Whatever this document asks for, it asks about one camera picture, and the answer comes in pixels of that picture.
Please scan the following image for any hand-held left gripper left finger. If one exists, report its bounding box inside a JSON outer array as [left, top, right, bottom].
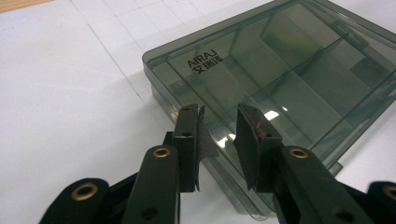
[[120, 104, 219, 224]]

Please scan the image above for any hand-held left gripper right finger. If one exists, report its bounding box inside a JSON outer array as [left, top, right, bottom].
[[233, 104, 375, 224]]

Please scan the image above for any white table sheet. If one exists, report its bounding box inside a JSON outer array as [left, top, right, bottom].
[[0, 0, 396, 224]]

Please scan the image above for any wooden table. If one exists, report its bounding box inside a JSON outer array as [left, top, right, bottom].
[[0, 0, 54, 14]]

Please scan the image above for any grey transparent compartment storage box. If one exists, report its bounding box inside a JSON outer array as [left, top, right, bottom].
[[142, 0, 396, 222]]

